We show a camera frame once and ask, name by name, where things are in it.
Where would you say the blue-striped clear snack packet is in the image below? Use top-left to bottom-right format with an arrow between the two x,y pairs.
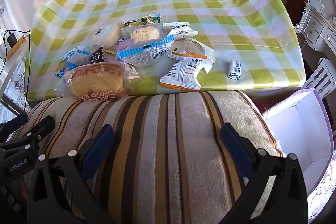
117,35 -> 175,68

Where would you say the pink snack packet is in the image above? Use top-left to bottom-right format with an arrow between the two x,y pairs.
114,40 -> 134,62

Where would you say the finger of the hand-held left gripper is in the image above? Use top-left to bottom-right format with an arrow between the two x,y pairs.
22,115 -> 56,151
0,113 -> 28,135

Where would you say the clear seeded biscuit packet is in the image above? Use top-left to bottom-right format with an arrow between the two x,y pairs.
120,25 -> 168,43

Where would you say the brown chocolate snack packet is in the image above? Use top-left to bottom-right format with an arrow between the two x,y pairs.
89,49 -> 106,65

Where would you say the small white black-print packet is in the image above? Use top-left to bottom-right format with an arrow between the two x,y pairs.
227,59 -> 242,81

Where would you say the large clear bread packet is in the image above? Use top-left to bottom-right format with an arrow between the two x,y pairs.
54,61 -> 138,101

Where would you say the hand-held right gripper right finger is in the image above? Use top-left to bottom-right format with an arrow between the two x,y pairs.
210,123 -> 308,224

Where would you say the clear round pastry packet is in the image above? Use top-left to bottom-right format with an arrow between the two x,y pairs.
172,39 -> 219,75

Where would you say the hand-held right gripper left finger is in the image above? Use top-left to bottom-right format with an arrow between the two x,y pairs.
28,124 -> 124,224

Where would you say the purple-rimmed white cardboard box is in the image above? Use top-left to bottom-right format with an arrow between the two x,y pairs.
262,88 -> 334,195

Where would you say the white red-label nut packet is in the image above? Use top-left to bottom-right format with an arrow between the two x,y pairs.
162,22 -> 198,41

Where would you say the yellow-edged rice cracker packet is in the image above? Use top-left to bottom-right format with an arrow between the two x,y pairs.
85,24 -> 121,49

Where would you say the yellow power strip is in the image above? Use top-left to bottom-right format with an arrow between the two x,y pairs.
6,35 -> 28,60

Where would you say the embroidered lace curtain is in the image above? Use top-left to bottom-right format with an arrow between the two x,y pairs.
307,161 -> 334,222

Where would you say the blue and white snack packet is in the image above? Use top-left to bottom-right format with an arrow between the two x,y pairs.
64,43 -> 87,58
55,52 -> 91,79

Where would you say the white and orange snack packet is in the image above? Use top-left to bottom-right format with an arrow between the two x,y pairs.
160,52 -> 208,90

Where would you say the yellow-green checked tablecloth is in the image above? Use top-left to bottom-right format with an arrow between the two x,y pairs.
25,0 -> 307,101

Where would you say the striped sofa cushion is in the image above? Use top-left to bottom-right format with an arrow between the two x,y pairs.
8,90 -> 286,224

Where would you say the ornate white dresser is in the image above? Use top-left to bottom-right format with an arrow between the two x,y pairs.
295,0 -> 336,56

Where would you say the white slatted stool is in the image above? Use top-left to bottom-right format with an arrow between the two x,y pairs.
303,57 -> 335,101

